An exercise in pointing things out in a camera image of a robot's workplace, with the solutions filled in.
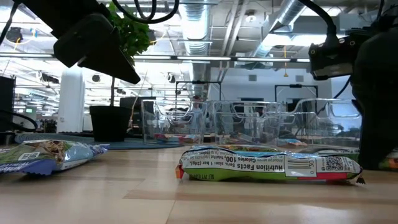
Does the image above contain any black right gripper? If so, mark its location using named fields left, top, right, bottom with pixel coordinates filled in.
left=352, top=12, right=398, bottom=171

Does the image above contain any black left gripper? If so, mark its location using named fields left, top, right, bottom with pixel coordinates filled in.
left=52, top=12, right=142, bottom=85

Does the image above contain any dark blue granola bar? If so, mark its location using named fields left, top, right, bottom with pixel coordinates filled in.
left=0, top=139, right=110, bottom=176

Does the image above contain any silver blue granola bar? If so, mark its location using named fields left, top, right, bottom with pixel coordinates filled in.
left=191, top=144, right=282, bottom=154

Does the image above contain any clear plastic bin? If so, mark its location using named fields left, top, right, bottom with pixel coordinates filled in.
left=207, top=100, right=283, bottom=147
left=141, top=99, right=208, bottom=146
left=279, top=98, right=363, bottom=149

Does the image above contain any white pillar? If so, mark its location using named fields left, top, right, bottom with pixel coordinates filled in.
left=57, top=67, right=85, bottom=134

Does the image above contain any green plant in black pot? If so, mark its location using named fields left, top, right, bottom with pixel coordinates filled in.
left=89, top=1, right=154, bottom=143

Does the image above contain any person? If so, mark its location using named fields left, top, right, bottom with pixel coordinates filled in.
left=190, top=95, right=205, bottom=133

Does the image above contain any yellow hanging fixture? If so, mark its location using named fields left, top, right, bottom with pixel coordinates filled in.
left=282, top=45, right=289, bottom=78

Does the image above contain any black monitor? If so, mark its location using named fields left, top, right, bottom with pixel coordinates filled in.
left=0, top=75, right=16, bottom=133

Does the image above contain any long ceiling light strip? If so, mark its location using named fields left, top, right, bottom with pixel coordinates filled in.
left=133, top=55, right=312, bottom=64

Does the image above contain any black left camera cable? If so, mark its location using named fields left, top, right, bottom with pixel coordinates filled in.
left=111, top=0, right=180, bottom=25

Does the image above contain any black camera cable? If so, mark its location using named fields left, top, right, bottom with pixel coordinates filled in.
left=111, top=0, right=180, bottom=25
left=297, top=0, right=340, bottom=44

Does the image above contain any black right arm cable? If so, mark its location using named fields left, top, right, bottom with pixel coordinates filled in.
left=315, top=76, right=354, bottom=114

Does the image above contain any black background station frame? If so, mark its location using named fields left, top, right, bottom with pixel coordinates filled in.
left=274, top=83, right=319, bottom=103
left=175, top=80, right=222, bottom=103

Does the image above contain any ribbed silver ventilation duct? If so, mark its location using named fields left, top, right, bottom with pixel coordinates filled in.
left=182, top=0, right=213, bottom=97

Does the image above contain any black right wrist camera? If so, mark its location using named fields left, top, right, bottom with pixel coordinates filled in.
left=308, top=30, right=359, bottom=81

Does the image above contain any thick black cable loop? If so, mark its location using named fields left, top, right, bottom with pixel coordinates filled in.
left=0, top=110, right=38, bottom=134

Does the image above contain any thin black hanging cable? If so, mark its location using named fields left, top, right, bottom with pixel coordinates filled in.
left=0, top=0, right=18, bottom=44

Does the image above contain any black right camera cable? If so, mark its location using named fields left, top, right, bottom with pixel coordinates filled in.
left=297, top=0, right=340, bottom=44

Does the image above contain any smooth silver ventilation duct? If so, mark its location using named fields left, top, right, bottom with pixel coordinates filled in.
left=248, top=0, right=314, bottom=58

